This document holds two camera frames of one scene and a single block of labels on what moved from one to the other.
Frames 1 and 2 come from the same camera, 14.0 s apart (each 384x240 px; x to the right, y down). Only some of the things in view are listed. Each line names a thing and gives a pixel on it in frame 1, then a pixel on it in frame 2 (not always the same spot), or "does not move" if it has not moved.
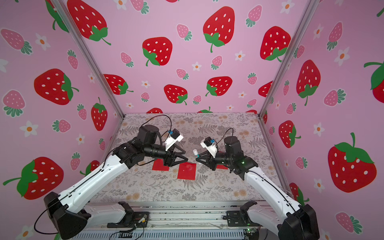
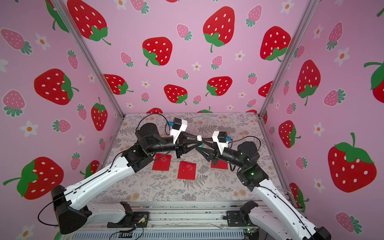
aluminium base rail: x=166 y=221 does not move
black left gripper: x=173 y=163 -> x=180 y=143
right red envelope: x=222 y=166 does not move
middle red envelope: x=187 y=171 does not move
